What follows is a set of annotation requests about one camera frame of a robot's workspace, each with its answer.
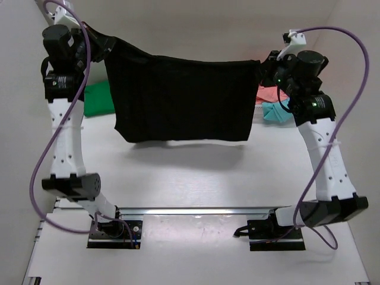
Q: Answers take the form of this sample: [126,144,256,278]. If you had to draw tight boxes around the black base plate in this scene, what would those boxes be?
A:
[233,218,306,252]
[87,220,143,249]

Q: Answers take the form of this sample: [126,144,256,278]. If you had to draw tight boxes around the green folded t shirt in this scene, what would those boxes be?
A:
[84,81,115,118]

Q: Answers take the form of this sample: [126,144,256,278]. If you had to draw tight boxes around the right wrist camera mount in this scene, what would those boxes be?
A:
[277,30,306,61]

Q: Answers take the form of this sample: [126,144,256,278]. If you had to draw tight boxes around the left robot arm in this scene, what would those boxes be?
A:
[42,24,124,236]

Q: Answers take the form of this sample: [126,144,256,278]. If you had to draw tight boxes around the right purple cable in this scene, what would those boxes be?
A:
[249,26,369,251]

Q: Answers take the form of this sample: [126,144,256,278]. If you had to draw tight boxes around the purple cable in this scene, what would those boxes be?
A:
[249,26,369,251]
[30,0,140,249]

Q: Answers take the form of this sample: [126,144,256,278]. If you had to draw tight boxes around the teal t shirt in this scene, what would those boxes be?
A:
[262,102,293,124]

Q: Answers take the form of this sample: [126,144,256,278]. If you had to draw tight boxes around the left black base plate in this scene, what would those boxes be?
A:
[87,220,143,249]

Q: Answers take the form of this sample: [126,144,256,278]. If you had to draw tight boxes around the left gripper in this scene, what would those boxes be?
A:
[75,15,118,62]

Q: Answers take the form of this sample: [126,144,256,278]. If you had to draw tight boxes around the black t shirt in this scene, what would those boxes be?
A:
[80,22,261,144]

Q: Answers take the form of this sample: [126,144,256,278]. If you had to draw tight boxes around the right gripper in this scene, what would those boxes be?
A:
[253,51,300,98]

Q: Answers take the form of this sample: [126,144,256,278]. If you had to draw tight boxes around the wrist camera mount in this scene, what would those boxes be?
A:
[48,6,80,30]
[277,30,306,61]

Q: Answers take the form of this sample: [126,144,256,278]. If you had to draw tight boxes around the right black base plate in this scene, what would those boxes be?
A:
[233,218,306,252]

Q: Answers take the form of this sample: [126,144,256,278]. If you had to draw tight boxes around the white plastic basket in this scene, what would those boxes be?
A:
[253,104,264,124]

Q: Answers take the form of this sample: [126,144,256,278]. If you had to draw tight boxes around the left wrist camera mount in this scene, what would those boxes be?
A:
[48,6,80,30]

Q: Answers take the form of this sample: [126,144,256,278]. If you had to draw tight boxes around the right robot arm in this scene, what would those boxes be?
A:
[261,50,368,238]

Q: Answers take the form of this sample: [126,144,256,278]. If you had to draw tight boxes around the pink t shirt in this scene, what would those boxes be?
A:
[256,85,289,105]

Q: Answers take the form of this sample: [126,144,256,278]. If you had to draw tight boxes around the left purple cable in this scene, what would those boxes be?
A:
[30,0,140,249]

